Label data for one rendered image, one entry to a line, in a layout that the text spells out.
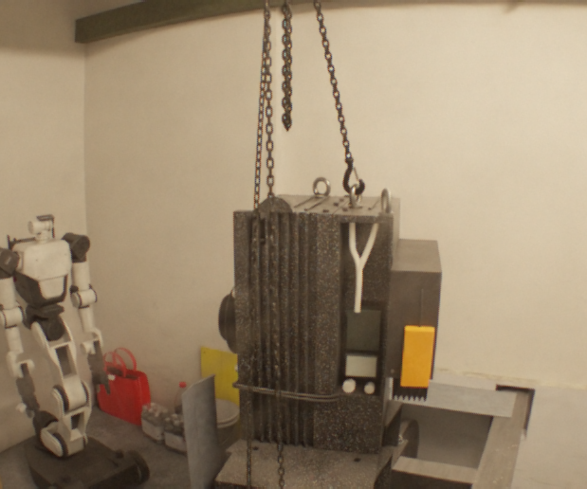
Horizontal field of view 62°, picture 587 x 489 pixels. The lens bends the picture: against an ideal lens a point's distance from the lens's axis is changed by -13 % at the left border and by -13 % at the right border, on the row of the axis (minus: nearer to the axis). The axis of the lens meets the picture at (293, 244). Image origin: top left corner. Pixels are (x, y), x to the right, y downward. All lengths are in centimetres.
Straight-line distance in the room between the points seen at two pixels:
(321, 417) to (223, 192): 164
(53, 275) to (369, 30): 189
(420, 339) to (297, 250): 40
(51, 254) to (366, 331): 157
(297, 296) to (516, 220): 131
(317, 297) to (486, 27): 157
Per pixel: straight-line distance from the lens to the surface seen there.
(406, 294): 138
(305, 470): 159
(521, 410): 253
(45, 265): 258
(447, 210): 255
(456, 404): 252
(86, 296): 278
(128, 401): 364
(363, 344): 155
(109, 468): 293
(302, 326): 155
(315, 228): 147
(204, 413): 183
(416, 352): 140
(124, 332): 367
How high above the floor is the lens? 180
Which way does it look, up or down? 11 degrees down
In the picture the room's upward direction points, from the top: straight up
